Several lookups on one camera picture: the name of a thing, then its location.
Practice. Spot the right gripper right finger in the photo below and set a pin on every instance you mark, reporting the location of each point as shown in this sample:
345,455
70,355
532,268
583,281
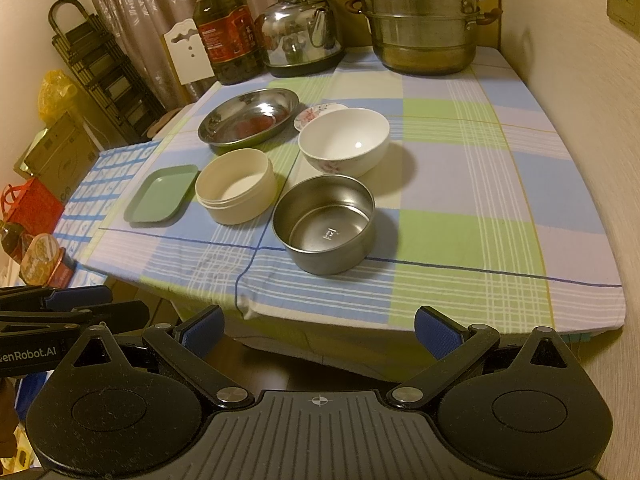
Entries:
457,349

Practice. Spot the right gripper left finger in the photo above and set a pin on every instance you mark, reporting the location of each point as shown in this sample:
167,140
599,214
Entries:
181,349

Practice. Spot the green square plastic plate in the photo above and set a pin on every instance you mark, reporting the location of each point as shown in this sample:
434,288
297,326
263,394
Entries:
160,195

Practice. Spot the cream plastic bowl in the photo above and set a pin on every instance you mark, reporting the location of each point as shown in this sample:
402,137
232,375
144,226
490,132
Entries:
237,187

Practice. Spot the stainless steel bowl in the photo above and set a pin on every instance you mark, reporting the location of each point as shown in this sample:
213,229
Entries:
326,223

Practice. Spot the steel oval plate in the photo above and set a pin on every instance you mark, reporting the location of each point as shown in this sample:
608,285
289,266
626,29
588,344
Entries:
249,119

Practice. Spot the white floral ceramic bowl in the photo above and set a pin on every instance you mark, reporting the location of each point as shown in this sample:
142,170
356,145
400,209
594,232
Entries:
350,141

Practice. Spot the small floral saucer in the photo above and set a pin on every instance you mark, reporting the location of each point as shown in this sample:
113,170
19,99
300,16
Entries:
311,113

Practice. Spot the packaged food jar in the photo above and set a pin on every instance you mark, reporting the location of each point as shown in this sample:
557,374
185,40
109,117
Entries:
46,263

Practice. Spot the cardboard box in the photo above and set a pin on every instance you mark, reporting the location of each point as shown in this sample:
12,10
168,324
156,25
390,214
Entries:
60,159

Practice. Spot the plaid tablecloth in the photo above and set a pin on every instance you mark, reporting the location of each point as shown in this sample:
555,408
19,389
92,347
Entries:
481,213

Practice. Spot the yellow plastic bag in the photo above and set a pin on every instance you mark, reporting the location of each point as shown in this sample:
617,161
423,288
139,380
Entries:
58,95

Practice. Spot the black folding rack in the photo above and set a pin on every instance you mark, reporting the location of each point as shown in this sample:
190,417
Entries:
93,55

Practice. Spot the white wooden chair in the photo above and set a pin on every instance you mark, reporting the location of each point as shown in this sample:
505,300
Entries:
181,72

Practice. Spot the cooking oil bottle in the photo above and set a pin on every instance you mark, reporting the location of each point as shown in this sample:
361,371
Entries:
228,32

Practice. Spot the stainless steel kettle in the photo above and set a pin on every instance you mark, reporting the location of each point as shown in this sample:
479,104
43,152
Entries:
299,37

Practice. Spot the stainless steel steamer pot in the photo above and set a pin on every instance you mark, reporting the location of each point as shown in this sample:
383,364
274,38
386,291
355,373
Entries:
424,37

